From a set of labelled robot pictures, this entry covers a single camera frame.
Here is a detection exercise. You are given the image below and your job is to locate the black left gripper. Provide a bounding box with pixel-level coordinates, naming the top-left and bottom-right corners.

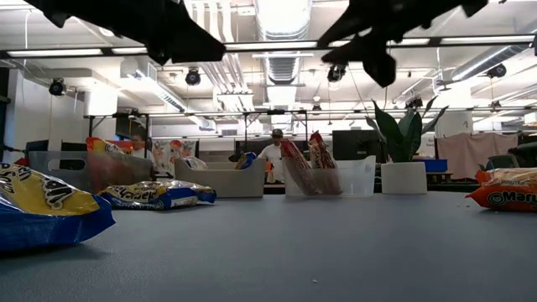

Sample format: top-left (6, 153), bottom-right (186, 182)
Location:
top-left (82, 0), bottom-right (227, 67)

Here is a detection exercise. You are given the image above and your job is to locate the blue-gray table mat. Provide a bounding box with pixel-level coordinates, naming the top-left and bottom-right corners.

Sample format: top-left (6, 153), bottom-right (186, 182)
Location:
top-left (0, 192), bottom-right (537, 302)

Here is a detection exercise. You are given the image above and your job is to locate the dark gray plastic bin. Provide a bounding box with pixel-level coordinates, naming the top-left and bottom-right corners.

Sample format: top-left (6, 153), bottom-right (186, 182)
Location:
top-left (28, 150), bottom-right (154, 195)

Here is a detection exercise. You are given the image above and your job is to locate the clear plastic bin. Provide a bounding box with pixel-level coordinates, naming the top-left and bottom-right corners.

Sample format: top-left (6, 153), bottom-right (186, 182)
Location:
top-left (283, 154), bottom-right (378, 198)

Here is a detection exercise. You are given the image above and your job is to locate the light gray plastic bin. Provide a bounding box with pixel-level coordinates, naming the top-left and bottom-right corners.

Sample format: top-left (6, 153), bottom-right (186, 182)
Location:
top-left (174, 157), bottom-right (267, 200)

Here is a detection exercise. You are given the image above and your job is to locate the beige hanging cloth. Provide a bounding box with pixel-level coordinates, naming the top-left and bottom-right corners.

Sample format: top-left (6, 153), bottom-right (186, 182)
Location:
top-left (435, 133), bottom-right (519, 180)

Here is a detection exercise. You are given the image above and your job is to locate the colourful poster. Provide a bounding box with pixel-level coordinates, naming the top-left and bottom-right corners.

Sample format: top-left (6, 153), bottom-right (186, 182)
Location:
top-left (151, 138), bottom-right (198, 169)

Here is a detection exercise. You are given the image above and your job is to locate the white light strip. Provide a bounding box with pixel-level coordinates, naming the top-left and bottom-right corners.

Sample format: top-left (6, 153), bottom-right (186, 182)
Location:
top-left (440, 34), bottom-right (536, 44)
top-left (111, 45), bottom-right (149, 55)
top-left (224, 40), bottom-right (319, 50)
top-left (6, 49), bottom-right (104, 57)
top-left (329, 38), bottom-right (431, 48)

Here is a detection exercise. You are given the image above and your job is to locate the person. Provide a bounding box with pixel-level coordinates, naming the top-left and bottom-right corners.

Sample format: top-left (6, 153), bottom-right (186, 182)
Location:
top-left (258, 128), bottom-right (286, 185)
top-left (129, 133), bottom-right (155, 159)

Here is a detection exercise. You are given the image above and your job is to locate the small black monitor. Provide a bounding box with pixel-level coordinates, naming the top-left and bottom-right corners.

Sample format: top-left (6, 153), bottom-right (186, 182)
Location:
top-left (60, 141), bottom-right (89, 153)
top-left (24, 139), bottom-right (50, 153)

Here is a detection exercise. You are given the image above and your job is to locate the black office chair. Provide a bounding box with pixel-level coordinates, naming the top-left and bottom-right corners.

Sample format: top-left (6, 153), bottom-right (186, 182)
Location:
top-left (507, 142), bottom-right (537, 169)

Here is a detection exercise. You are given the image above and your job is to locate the snake plant in white pot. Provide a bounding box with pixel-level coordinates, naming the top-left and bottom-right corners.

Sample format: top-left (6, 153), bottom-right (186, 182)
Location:
top-left (363, 95), bottom-right (450, 195)

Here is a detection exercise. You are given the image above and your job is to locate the black hanging ceiling camera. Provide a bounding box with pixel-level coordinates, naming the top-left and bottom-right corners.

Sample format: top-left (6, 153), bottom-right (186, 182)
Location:
top-left (326, 63), bottom-right (347, 83)

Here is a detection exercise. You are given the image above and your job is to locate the orange-red Maruchan noodle pack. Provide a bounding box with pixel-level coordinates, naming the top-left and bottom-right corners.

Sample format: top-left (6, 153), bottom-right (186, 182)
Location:
top-left (465, 167), bottom-right (537, 213)

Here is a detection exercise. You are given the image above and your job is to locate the white ceiling air duct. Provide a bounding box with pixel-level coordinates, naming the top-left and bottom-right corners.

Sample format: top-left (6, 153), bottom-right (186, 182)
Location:
top-left (253, 0), bottom-right (315, 41)

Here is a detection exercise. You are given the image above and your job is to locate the blue storage bin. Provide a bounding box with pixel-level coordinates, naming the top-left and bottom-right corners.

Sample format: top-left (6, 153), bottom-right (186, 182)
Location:
top-left (413, 158), bottom-right (449, 174)

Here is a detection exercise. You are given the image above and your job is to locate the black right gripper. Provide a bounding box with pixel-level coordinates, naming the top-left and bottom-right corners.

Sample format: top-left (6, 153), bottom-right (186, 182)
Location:
top-left (316, 0), bottom-right (425, 89)

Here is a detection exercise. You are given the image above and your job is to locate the gray office chair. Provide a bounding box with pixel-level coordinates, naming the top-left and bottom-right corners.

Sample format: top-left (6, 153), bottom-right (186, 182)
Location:
top-left (485, 154), bottom-right (521, 171)

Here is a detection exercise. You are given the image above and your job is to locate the large black monitor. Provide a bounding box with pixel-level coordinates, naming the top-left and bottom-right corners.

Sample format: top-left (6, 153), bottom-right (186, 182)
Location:
top-left (331, 129), bottom-right (389, 163)

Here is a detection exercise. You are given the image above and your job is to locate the black metal workstation frame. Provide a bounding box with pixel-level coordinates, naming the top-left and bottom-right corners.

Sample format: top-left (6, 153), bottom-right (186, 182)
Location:
top-left (86, 108), bottom-right (310, 163)

